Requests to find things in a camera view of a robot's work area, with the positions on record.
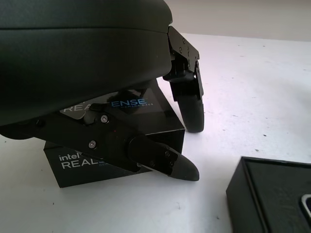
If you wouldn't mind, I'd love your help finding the black RealSense box lid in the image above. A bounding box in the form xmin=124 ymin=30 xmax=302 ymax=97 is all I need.
xmin=43 ymin=80 xmax=186 ymax=189

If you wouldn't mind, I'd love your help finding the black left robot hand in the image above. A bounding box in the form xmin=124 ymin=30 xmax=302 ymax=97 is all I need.
xmin=0 ymin=0 xmax=205 ymax=182

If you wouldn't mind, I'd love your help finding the black camera box base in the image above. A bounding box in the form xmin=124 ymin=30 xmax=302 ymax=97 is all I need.
xmin=225 ymin=156 xmax=311 ymax=233

